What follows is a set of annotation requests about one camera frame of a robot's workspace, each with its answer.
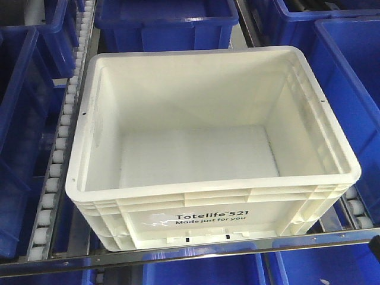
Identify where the blue bin below right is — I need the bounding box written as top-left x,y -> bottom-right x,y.
264,243 -> 379,284

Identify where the white plastic tote bin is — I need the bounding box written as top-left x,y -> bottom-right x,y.
65,46 -> 362,252

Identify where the blue bin shelf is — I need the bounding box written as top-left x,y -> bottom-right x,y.
310,17 -> 380,208
1,26 -> 62,259

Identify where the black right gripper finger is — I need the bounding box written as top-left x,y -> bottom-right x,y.
368,236 -> 380,258

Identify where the blue bin below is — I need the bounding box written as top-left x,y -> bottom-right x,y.
264,243 -> 379,284
142,245 -> 267,284

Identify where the shelf roller track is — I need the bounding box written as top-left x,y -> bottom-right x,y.
342,186 -> 375,230
26,1 -> 96,262

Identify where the blue bin behind tote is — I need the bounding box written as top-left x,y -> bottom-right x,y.
94,1 -> 239,52

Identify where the blue bin below centre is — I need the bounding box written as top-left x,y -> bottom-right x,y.
142,245 -> 267,284

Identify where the blue bin far rear right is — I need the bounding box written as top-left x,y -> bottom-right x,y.
261,0 -> 380,65

